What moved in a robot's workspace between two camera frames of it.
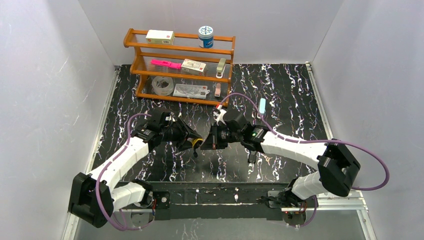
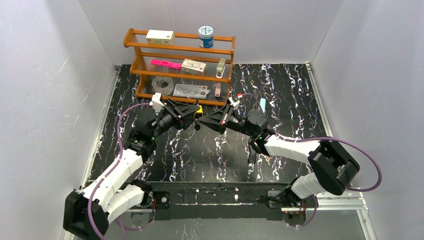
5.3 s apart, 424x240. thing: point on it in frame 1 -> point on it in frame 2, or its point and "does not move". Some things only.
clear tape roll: [162, 86] does not move
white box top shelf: [163, 37] does not move
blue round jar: [205, 36] does not move
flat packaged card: [190, 91] does not move
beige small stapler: [220, 68] does not move
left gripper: [180, 133] -> [173, 110]
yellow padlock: [196, 143] -> [199, 113]
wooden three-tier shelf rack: [188, 67] does not move
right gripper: [214, 138] -> [227, 114]
